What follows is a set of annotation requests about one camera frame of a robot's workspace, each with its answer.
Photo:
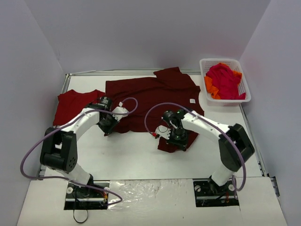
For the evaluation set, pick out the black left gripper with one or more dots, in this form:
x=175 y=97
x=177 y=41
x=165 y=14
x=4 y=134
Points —
x=106 y=125

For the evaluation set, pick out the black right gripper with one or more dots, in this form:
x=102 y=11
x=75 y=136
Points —
x=177 y=141

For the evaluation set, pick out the dark maroon t shirt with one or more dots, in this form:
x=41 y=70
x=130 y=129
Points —
x=149 y=97

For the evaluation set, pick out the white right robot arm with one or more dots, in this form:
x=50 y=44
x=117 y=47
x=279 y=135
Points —
x=235 y=146

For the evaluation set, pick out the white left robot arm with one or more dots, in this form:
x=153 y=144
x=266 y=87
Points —
x=59 y=151

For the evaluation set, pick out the folded red t shirt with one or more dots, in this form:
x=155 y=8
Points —
x=71 y=103

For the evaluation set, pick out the orange t shirt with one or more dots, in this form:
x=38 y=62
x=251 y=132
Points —
x=210 y=87

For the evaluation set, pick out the crimson pink t shirt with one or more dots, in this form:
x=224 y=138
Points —
x=224 y=80

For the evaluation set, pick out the white plastic laundry basket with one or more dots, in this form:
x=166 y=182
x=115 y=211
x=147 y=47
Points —
x=224 y=82

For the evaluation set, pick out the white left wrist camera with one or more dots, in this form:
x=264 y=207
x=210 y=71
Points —
x=119 y=112

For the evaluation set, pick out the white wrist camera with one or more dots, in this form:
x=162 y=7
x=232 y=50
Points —
x=162 y=131
x=119 y=112

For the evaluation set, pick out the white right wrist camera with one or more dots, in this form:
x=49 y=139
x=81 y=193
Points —
x=162 y=131

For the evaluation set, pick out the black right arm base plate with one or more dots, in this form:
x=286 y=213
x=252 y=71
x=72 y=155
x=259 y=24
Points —
x=205 y=197

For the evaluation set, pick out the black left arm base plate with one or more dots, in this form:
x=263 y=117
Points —
x=82 y=198

